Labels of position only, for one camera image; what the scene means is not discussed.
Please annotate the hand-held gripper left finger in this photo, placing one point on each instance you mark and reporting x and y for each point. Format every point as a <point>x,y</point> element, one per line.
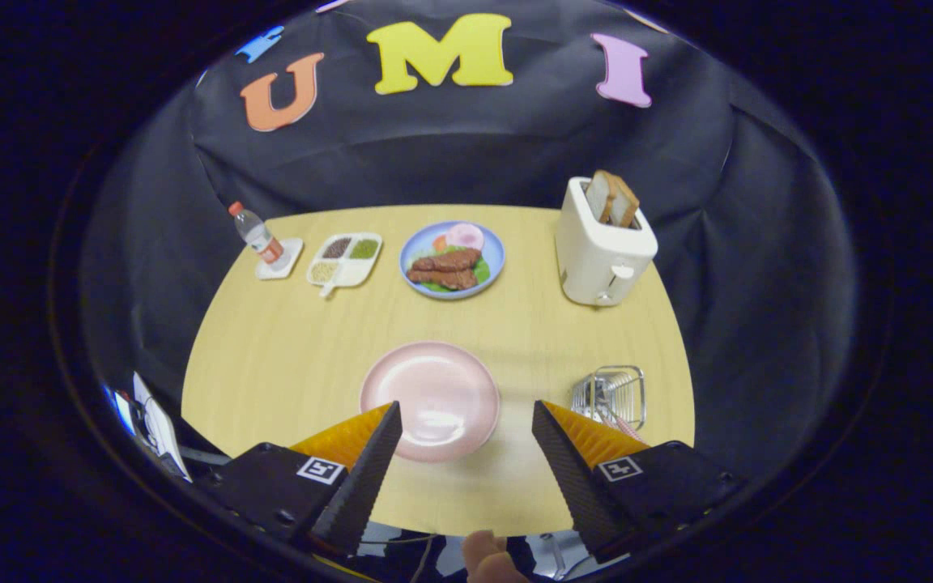
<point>361,486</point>

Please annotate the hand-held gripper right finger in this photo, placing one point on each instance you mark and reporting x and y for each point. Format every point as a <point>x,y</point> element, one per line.
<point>572,486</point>

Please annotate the pink plate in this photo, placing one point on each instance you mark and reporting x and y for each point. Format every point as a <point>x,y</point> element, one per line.
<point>442,389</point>

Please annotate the white flat panel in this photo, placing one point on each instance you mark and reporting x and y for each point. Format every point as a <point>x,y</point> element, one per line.
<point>160,425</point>

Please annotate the white divided tray with beans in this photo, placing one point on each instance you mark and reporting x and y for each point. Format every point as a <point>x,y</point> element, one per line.
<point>353,271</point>

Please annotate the brown meat strip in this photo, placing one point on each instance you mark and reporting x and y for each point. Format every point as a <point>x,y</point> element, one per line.
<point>446,279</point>
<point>450,260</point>

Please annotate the white toaster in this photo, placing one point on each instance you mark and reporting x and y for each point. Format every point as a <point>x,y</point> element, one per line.
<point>596,255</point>

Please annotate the green lettuce leaf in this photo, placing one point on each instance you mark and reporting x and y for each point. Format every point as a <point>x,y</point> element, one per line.
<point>482,271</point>

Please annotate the white square coaster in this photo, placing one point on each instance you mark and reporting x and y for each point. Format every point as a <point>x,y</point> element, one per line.
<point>290,255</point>

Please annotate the blue plate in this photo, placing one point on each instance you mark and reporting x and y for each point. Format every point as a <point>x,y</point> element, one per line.
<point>495,247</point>

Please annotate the blue lit device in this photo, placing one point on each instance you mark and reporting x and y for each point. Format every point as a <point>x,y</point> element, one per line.
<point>120,409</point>

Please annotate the clear bottle with red cap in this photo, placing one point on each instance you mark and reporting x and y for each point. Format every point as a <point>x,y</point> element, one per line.
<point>260,239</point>

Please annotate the pink ham slice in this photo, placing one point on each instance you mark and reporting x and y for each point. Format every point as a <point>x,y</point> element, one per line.
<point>465,236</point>

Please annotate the brown toast slice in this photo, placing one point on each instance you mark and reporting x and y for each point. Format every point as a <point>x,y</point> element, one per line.
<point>627,206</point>
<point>598,196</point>

